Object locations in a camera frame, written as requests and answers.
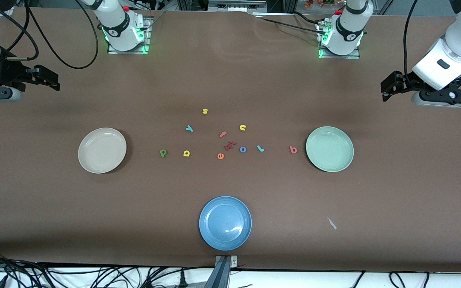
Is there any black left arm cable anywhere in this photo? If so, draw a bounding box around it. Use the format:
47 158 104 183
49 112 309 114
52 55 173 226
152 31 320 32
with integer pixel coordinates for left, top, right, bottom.
403 0 420 80

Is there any left arm silver base plate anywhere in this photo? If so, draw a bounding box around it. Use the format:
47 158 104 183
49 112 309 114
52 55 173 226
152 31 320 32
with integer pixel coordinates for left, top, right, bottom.
318 22 361 60

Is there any silver metal box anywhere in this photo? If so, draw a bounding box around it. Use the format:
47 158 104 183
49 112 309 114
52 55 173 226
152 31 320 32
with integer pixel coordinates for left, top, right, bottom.
208 0 267 11

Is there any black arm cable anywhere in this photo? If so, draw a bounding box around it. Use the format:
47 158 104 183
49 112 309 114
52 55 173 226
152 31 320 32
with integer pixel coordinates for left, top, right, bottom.
403 0 420 80
0 0 99 70

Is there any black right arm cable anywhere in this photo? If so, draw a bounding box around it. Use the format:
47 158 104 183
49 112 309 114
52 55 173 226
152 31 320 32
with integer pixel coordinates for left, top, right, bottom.
0 0 99 70

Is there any beige brown plate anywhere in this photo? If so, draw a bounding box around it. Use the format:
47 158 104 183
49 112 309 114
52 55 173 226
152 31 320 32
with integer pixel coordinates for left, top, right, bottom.
78 128 127 174

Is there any silver metal bracket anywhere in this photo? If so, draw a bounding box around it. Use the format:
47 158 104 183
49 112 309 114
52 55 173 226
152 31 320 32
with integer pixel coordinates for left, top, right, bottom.
214 255 239 268

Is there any green plate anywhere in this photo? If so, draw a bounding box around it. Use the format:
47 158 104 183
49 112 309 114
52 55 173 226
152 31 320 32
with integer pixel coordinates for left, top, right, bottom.
305 126 354 173

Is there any brown table cover sheet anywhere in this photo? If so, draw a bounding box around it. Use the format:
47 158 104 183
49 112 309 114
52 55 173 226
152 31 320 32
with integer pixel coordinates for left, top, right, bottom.
0 7 461 273

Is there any blue plate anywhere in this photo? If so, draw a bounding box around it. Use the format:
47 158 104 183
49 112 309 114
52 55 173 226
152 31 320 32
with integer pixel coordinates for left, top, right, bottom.
198 196 252 252

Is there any dark grey mount pole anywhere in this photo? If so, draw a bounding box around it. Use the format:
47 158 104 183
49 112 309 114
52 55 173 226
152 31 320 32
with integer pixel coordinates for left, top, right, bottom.
204 256 231 288

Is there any orange brown decor object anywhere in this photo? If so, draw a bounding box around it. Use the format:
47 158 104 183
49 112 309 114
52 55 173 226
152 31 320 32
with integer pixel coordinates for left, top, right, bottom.
304 0 337 9

